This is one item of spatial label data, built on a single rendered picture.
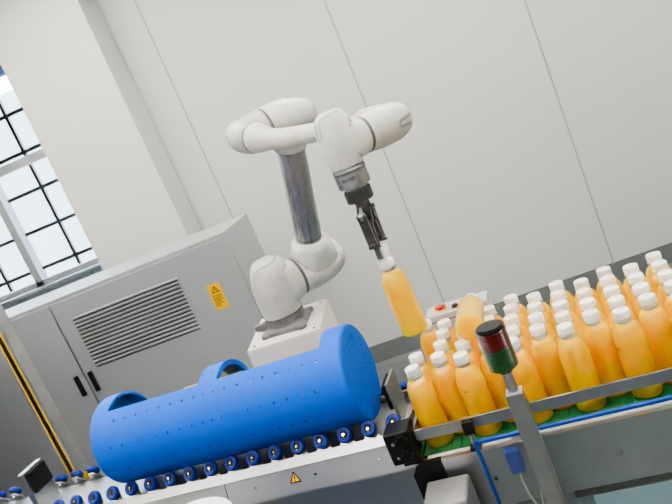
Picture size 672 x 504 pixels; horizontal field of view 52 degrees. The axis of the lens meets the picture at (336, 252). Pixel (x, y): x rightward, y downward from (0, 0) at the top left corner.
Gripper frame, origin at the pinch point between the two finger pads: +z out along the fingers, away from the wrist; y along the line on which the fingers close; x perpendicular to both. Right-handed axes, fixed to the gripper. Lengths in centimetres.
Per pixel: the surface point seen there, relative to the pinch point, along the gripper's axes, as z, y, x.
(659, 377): 42, 21, 56
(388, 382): 34.0, 4.5, -10.8
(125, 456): 31, 17, -94
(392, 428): 38.9, 21.8, -8.2
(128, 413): 20, 12, -90
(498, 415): 42, 21, 19
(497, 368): 22, 39, 26
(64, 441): 39, -27, -159
